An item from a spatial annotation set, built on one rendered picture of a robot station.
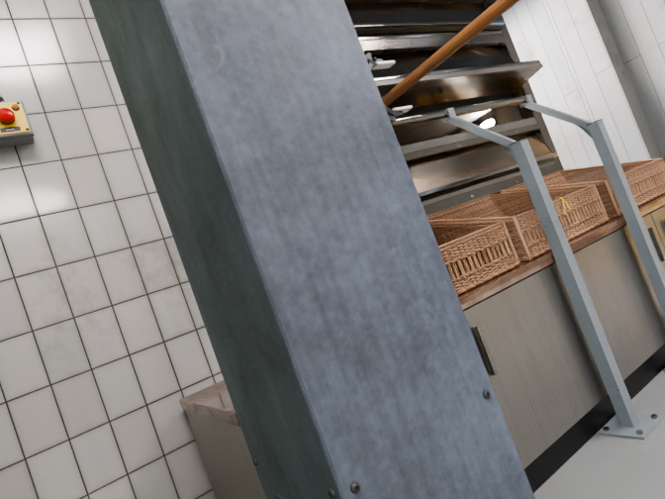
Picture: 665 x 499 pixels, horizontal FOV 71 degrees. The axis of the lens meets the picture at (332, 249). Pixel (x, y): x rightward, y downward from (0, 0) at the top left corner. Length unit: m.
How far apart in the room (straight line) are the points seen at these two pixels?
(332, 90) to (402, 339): 0.25
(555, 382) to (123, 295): 1.29
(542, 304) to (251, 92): 1.28
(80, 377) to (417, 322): 1.15
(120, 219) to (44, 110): 0.38
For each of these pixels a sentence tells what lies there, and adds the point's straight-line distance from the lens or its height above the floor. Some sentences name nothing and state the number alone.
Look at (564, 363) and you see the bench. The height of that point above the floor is 0.26.
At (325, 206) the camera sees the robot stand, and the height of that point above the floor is 0.83.
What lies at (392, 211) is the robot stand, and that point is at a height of 0.80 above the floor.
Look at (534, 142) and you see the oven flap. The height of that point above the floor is 1.05.
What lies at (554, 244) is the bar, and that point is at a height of 0.61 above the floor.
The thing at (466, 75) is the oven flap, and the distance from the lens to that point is 2.36.
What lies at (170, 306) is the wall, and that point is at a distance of 1.52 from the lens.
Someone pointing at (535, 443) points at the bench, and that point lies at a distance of 1.50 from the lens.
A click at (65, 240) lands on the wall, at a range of 1.53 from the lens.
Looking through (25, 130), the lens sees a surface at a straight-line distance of 1.56.
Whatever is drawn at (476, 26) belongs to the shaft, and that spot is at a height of 1.18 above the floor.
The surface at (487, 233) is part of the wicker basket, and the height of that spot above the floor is 0.71.
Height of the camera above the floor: 0.77
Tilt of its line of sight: 3 degrees up
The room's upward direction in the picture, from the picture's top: 20 degrees counter-clockwise
